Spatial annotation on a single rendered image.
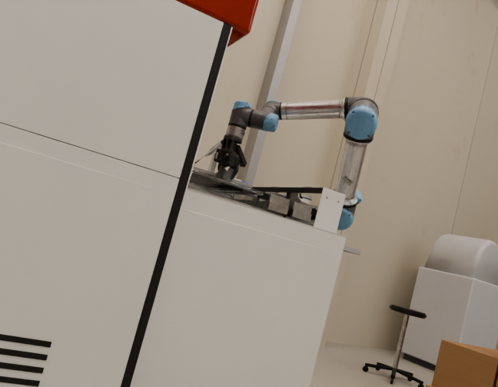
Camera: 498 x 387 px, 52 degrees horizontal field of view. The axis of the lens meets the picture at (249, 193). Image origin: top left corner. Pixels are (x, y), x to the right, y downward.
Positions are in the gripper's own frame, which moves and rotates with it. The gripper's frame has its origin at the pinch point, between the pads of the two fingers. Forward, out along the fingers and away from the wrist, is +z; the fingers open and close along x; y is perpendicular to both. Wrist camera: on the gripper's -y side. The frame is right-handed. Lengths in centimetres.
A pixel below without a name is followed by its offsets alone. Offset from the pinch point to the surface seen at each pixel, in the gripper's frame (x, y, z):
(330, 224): 52, 16, 7
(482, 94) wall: 63, -494, -243
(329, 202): 50, 18, 0
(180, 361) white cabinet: 29, 52, 57
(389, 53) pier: -15, -283, -192
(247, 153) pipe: -86, -187, -52
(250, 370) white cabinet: 44, 35, 56
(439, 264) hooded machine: 63, -386, -12
